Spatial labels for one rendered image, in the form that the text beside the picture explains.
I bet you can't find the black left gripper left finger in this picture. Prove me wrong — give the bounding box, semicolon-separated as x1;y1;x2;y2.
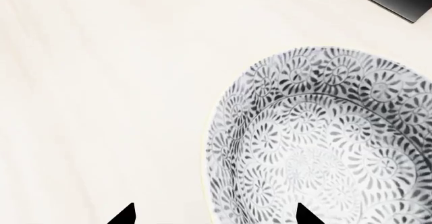
107;202;136;224

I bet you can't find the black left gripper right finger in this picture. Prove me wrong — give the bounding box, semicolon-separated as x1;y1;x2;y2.
296;202;326;224

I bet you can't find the white plate with black swirls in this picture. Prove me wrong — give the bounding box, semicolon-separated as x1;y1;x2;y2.
205;45;432;224

